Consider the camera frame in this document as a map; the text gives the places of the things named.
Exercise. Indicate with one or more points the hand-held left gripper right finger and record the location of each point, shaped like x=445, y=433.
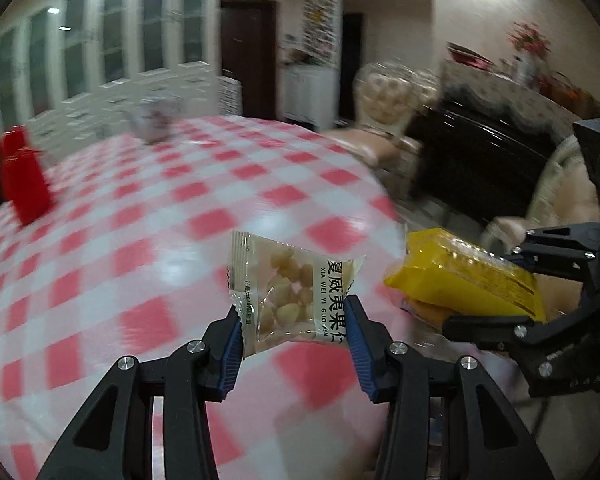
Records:
x=362, y=360

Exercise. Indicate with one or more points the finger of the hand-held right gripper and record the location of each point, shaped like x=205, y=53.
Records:
x=555, y=252
x=485, y=330

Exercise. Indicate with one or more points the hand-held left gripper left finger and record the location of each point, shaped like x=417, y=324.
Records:
x=230, y=355

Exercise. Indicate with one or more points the yellow snack packet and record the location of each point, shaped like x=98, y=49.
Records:
x=465, y=280

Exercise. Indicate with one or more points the clear white nut packet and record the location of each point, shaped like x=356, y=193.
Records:
x=290, y=290

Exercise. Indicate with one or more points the cream tufted dining chair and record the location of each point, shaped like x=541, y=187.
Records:
x=385, y=100
x=560, y=190

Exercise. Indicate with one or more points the dark wooden furniture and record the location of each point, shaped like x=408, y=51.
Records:
x=480, y=170

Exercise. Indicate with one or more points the red white checkered tablecloth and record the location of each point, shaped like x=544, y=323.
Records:
x=130, y=260

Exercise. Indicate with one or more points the white lace cover cloth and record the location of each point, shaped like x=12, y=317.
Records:
x=505, y=92

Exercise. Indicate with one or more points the red tray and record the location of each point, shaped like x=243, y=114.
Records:
x=470, y=56

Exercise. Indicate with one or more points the red flower bouquet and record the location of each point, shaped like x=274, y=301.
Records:
x=530, y=37

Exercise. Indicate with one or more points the white floral teapot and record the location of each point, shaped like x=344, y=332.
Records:
x=155, y=120

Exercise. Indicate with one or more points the white lattice chair back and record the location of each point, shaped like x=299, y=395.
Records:
x=228, y=96

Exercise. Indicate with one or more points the red thermos jug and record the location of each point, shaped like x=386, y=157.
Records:
x=25, y=180

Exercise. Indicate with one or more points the white side cabinet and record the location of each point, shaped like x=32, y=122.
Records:
x=307, y=95

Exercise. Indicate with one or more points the dark wooden door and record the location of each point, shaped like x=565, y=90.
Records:
x=247, y=60

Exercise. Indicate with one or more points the white glass-door cabinet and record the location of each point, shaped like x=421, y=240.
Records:
x=105, y=60

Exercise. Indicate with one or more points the white lattice screen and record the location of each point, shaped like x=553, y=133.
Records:
x=321, y=25

